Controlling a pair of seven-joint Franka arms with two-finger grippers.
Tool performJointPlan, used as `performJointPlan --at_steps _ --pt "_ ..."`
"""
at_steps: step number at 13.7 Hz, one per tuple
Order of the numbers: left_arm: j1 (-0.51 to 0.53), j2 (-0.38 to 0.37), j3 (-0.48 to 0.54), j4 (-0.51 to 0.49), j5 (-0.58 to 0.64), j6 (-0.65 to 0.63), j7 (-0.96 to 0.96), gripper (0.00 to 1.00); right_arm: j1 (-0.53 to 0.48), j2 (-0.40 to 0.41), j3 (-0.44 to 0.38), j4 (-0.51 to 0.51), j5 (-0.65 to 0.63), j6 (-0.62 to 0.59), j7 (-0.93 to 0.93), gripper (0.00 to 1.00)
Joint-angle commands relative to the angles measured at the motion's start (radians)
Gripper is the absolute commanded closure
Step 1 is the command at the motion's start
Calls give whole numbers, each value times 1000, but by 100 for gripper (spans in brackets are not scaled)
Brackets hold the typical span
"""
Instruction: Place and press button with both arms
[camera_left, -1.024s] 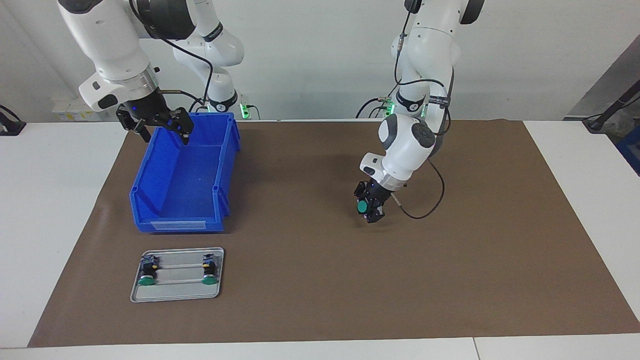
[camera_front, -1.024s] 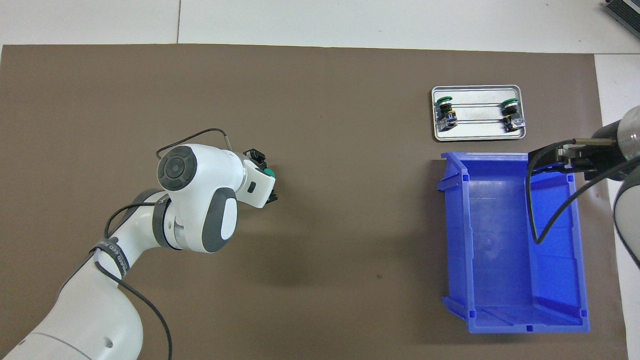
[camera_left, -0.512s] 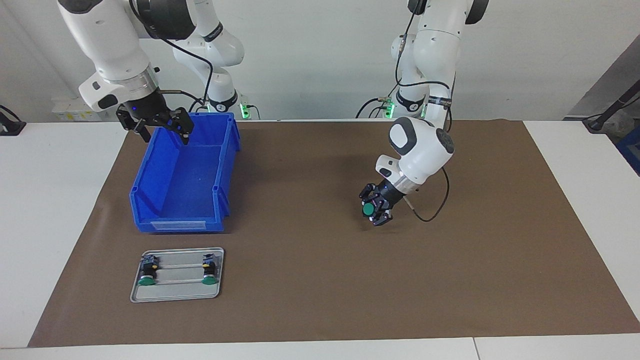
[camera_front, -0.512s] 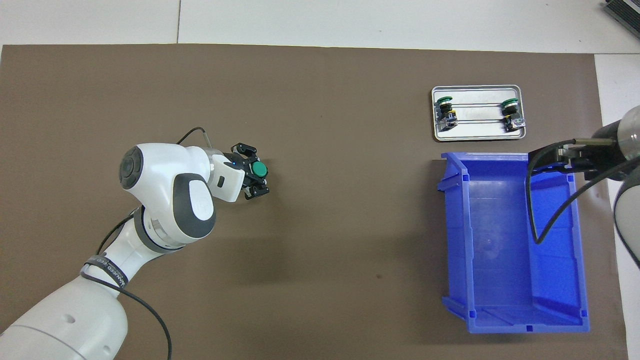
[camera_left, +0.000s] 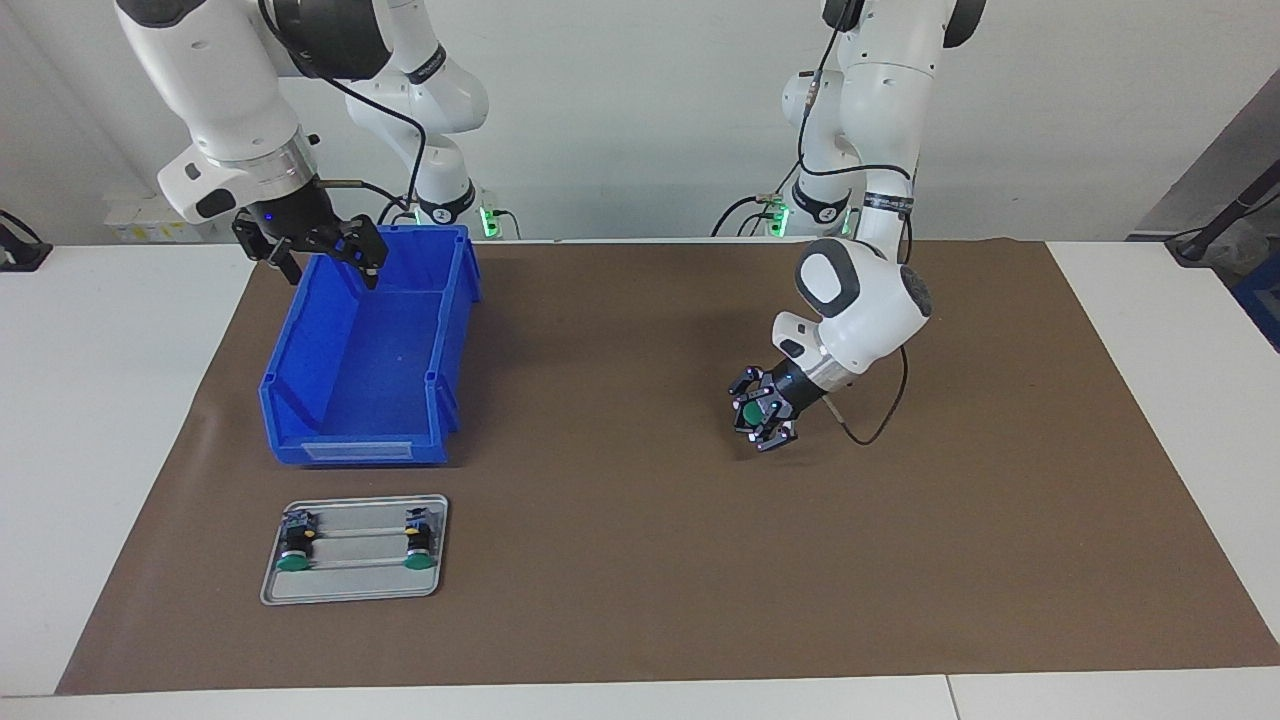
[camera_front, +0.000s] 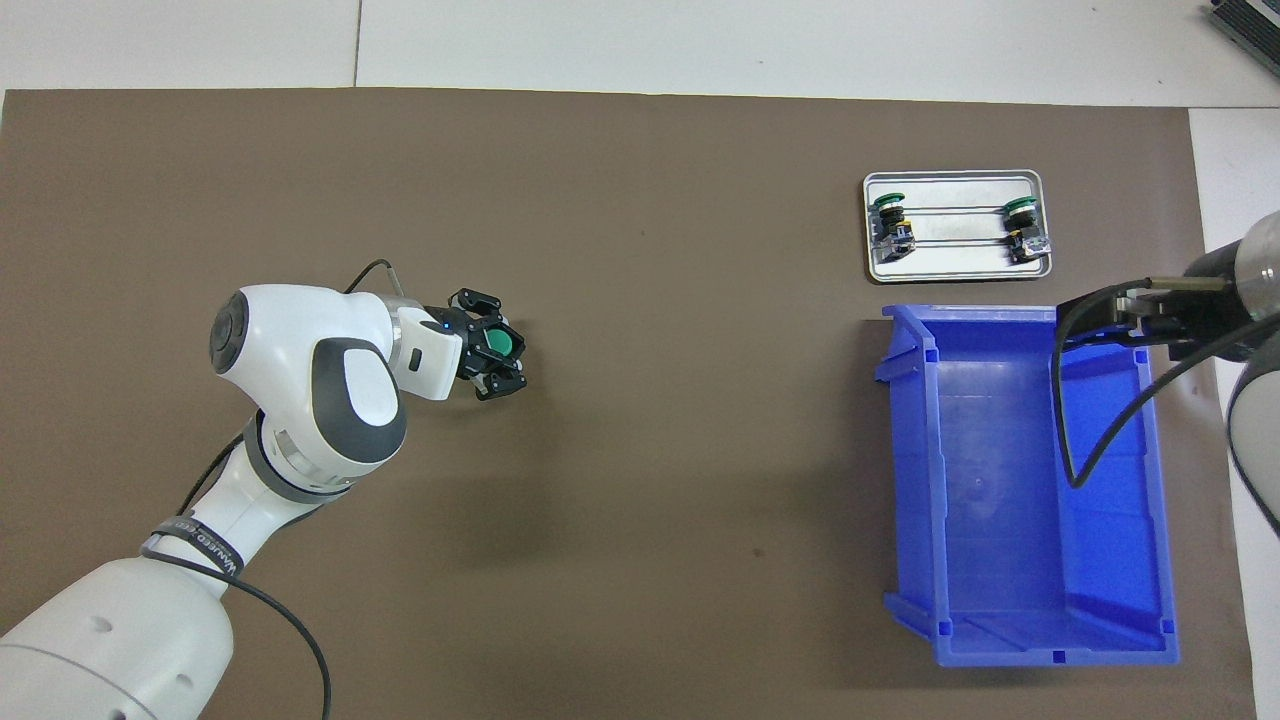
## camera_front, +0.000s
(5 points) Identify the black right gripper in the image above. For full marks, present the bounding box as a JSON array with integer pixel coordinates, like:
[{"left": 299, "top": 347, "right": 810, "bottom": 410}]
[{"left": 1057, "top": 248, "right": 1263, "bottom": 363}]

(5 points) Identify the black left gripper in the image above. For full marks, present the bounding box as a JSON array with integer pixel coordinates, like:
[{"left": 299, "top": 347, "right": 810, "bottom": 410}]
[{"left": 428, "top": 289, "right": 528, "bottom": 402}]

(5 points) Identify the green push button switch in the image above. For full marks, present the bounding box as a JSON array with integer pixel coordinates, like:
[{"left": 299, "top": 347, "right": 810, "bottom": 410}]
[
  {"left": 476, "top": 322, "right": 527, "bottom": 379},
  {"left": 1002, "top": 197, "right": 1051, "bottom": 265},
  {"left": 870, "top": 191, "right": 918, "bottom": 263}
]

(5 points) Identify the silver metal tray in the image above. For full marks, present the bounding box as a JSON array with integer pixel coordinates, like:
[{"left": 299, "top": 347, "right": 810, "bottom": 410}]
[{"left": 862, "top": 169, "right": 1054, "bottom": 284}]

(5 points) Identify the blue plastic storage bin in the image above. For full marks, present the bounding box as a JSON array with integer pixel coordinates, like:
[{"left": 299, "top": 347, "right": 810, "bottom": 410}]
[{"left": 874, "top": 303, "right": 1181, "bottom": 669}]

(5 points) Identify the brown table mat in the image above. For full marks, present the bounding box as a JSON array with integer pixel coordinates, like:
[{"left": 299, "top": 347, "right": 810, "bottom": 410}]
[{"left": 0, "top": 88, "right": 1259, "bottom": 720}]

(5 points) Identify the dark ribbed device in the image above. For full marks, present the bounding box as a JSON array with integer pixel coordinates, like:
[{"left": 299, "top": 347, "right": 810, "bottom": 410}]
[{"left": 1205, "top": 0, "right": 1280, "bottom": 51}]

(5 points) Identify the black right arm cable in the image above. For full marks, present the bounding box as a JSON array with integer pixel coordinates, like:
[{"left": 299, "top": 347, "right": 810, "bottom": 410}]
[{"left": 1052, "top": 277, "right": 1280, "bottom": 491}]

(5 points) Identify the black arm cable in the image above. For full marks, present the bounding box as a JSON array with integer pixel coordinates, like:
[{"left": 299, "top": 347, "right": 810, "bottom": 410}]
[
  {"left": 140, "top": 259, "right": 409, "bottom": 720},
  {"left": 1052, "top": 277, "right": 1280, "bottom": 491}
]

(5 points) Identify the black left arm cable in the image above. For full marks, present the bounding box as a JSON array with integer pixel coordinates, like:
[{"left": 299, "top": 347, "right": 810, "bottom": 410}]
[{"left": 140, "top": 259, "right": 409, "bottom": 720}]

